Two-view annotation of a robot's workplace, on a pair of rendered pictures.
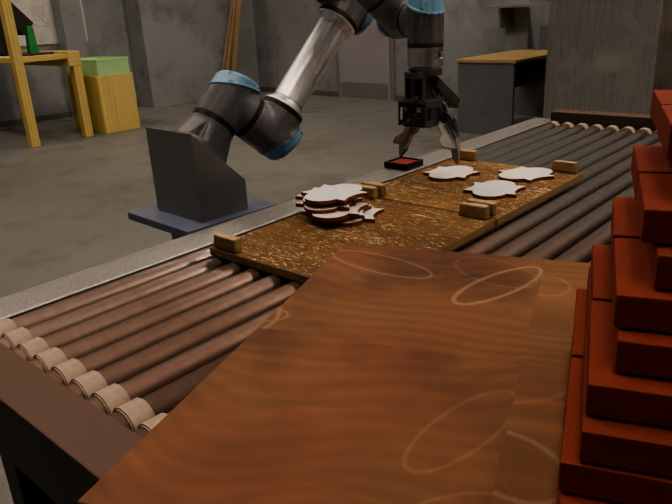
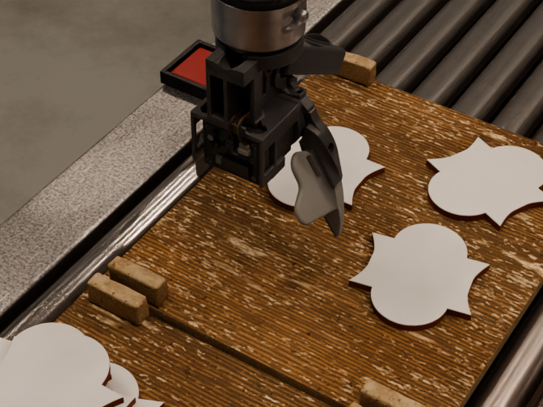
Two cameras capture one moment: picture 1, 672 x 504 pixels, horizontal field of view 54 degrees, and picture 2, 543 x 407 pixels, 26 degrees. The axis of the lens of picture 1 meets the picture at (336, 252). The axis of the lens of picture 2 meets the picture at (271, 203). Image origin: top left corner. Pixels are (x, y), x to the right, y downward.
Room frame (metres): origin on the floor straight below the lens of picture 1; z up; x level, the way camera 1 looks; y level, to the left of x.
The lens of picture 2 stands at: (0.65, -0.09, 1.74)
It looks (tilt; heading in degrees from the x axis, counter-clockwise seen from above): 43 degrees down; 350
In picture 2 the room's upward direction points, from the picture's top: straight up
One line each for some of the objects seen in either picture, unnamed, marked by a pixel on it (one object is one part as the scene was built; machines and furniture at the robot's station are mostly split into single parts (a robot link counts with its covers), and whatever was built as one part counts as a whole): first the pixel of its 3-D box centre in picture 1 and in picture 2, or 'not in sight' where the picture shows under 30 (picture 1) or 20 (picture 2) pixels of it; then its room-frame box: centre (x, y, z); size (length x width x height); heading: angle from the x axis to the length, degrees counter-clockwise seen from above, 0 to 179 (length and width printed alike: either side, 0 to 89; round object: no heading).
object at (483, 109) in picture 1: (516, 90); not in sight; (7.29, -2.08, 0.38); 1.37 x 0.71 x 0.76; 135
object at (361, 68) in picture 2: (465, 154); (351, 66); (1.69, -0.35, 0.95); 0.06 x 0.02 x 0.03; 48
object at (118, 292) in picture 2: (365, 191); (117, 298); (1.38, -0.07, 0.95); 0.06 x 0.02 x 0.03; 48
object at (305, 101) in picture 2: (423, 98); (254, 96); (1.41, -0.20, 1.14); 0.09 x 0.08 x 0.12; 138
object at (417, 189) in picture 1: (472, 186); (368, 227); (1.45, -0.32, 0.93); 0.41 x 0.35 x 0.02; 138
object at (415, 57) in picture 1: (426, 58); (262, 10); (1.42, -0.21, 1.22); 0.08 x 0.08 x 0.05
